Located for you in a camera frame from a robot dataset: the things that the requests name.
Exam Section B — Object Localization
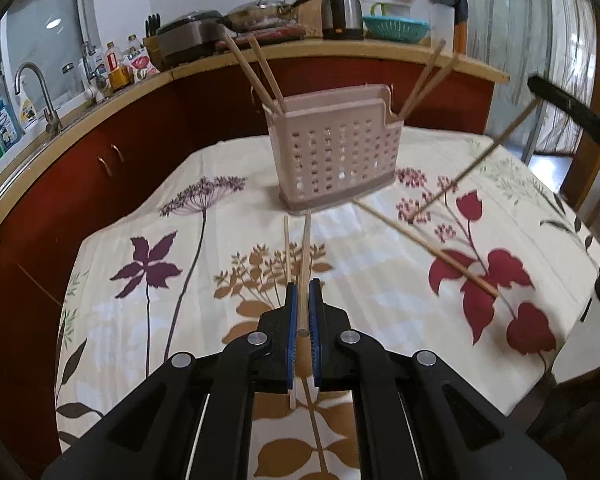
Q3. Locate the long wooden chopstick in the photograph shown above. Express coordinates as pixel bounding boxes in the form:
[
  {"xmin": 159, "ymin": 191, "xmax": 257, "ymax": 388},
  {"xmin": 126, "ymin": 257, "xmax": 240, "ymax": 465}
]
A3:
[
  {"xmin": 406, "ymin": 97, "xmax": 545, "ymax": 223},
  {"xmin": 397, "ymin": 40, "xmax": 447, "ymax": 118},
  {"xmin": 400, "ymin": 55, "xmax": 460, "ymax": 123},
  {"xmin": 297, "ymin": 211, "xmax": 313, "ymax": 337},
  {"xmin": 283, "ymin": 216, "xmax": 297, "ymax": 409},
  {"xmin": 222, "ymin": 34, "xmax": 280, "ymax": 116},
  {"xmin": 249, "ymin": 36, "xmax": 289, "ymax": 113},
  {"xmin": 352, "ymin": 200, "xmax": 502, "ymax": 298}
]

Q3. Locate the grey electric cooker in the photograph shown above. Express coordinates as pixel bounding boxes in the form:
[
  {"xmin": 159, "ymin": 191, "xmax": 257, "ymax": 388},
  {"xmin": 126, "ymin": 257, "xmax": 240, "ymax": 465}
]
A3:
[{"xmin": 156, "ymin": 10, "xmax": 231, "ymax": 69}]

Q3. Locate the steel electric kettle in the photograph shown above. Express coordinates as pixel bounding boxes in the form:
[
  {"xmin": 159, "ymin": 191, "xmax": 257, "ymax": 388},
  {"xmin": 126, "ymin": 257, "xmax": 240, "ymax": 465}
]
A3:
[{"xmin": 321, "ymin": 0, "xmax": 365, "ymax": 41}]

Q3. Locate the dark wooden chair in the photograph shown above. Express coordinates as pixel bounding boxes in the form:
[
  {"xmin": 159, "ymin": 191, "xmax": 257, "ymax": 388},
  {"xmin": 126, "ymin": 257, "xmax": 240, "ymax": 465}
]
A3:
[{"xmin": 525, "ymin": 362, "xmax": 600, "ymax": 480}]

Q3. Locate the steel kitchen faucet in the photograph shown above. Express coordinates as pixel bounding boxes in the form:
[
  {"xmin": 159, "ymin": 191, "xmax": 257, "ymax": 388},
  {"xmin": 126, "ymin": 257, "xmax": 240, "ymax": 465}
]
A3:
[{"xmin": 14, "ymin": 61, "xmax": 64, "ymax": 136}]

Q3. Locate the frosted glass door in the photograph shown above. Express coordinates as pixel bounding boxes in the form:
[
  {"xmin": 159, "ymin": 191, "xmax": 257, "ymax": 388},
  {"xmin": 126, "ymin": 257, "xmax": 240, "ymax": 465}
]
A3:
[{"xmin": 460, "ymin": 0, "xmax": 600, "ymax": 161}]

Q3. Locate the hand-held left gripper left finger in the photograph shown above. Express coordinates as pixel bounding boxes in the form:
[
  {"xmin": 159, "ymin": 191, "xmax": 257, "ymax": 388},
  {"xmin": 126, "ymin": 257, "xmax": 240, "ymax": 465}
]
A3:
[{"xmin": 40, "ymin": 280, "xmax": 301, "ymax": 480}]

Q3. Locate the amber cooking oil bottle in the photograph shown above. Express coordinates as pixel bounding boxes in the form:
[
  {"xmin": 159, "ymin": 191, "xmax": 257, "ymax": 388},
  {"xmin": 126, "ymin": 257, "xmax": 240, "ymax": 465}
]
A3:
[{"xmin": 105, "ymin": 42, "xmax": 132, "ymax": 91}]

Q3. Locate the floral tablecloth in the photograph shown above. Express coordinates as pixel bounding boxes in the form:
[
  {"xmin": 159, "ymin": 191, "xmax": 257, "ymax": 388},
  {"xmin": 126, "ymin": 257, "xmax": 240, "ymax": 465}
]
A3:
[{"xmin": 54, "ymin": 127, "xmax": 600, "ymax": 480}]

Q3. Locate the white bottle blue cap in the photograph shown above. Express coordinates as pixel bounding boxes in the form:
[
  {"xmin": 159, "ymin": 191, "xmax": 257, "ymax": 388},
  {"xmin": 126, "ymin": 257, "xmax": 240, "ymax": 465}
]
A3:
[{"xmin": 82, "ymin": 54, "xmax": 106, "ymax": 92}]

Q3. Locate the steel wok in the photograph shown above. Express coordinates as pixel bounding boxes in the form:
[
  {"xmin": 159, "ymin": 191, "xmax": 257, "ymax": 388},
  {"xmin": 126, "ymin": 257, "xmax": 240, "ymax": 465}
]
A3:
[{"xmin": 224, "ymin": 0, "xmax": 327, "ymax": 32}]

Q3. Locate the red induction cooktop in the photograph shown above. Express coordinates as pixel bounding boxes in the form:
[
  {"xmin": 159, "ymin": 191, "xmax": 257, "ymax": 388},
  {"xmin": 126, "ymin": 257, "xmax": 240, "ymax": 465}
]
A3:
[{"xmin": 215, "ymin": 25, "xmax": 309, "ymax": 44}]

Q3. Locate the knife block with black knives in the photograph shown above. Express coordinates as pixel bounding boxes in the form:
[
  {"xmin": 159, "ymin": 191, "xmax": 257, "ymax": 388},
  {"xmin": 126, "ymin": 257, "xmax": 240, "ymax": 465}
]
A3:
[{"xmin": 144, "ymin": 12, "xmax": 164, "ymax": 64}]

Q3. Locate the glass wok lid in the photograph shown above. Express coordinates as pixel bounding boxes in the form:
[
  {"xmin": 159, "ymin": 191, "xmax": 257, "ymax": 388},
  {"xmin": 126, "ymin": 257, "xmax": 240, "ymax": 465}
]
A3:
[{"xmin": 230, "ymin": 0, "xmax": 292, "ymax": 22}]

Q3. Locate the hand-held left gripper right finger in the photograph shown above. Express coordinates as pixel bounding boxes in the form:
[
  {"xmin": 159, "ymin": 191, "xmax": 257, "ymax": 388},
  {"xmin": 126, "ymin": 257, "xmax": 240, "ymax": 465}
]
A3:
[{"xmin": 307, "ymin": 277, "xmax": 567, "ymax": 480}]

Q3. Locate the red and white packet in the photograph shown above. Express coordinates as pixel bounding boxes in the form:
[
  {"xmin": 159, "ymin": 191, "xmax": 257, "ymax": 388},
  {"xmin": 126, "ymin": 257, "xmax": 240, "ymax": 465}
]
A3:
[{"xmin": 130, "ymin": 55, "xmax": 159, "ymax": 81}]

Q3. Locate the red kitchen cabinet wooden counter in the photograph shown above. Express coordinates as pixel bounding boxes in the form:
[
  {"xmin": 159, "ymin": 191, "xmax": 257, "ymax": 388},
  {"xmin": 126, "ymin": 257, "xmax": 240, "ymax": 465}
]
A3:
[{"xmin": 0, "ymin": 35, "xmax": 511, "ymax": 411}]

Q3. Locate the teal plastic colander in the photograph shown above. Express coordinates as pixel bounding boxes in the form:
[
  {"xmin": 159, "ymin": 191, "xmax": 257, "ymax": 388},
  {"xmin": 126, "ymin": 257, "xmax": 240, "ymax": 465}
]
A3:
[{"xmin": 362, "ymin": 14, "xmax": 431, "ymax": 45}]

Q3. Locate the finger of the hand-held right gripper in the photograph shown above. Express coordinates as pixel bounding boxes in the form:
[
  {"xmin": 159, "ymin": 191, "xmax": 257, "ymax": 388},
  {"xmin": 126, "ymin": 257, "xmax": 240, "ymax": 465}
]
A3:
[{"xmin": 527, "ymin": 75, "xmax": 600, "ymax": 163}]

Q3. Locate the pink perforated utensil holder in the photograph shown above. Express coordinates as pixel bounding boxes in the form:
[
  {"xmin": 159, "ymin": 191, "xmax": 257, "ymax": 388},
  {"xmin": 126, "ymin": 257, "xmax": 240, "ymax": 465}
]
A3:
[{"xmin": 262, "ymin": 82, "xmax": 403, "ymax": 217}]

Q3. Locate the white plastic container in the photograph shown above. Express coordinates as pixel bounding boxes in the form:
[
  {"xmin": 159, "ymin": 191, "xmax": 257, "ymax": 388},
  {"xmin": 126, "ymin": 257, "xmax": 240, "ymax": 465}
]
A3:
[{"xmin": 430, "ymin": 2, "xmax": 457, "ymax": 54}]

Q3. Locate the white spray bottle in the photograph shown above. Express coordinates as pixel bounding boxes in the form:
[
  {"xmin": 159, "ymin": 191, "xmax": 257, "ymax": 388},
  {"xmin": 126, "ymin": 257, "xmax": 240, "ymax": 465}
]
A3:
[{"xmin": 17, "ymin": 75, "xmax": 40, "ymax": 131}]

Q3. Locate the white bowl with green handle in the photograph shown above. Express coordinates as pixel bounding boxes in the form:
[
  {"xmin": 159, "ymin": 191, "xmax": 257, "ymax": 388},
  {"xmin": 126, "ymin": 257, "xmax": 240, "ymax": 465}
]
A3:
[{"xmin": 369, "ymin": 1, "xmax": 412, "ymax": 20}]

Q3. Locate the aluminium frame window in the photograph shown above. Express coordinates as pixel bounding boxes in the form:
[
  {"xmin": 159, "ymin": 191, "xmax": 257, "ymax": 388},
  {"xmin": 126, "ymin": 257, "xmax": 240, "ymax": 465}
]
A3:
[{"xmin": 0, "ymin": 0, "xmax": 97, "ymax": 161}]

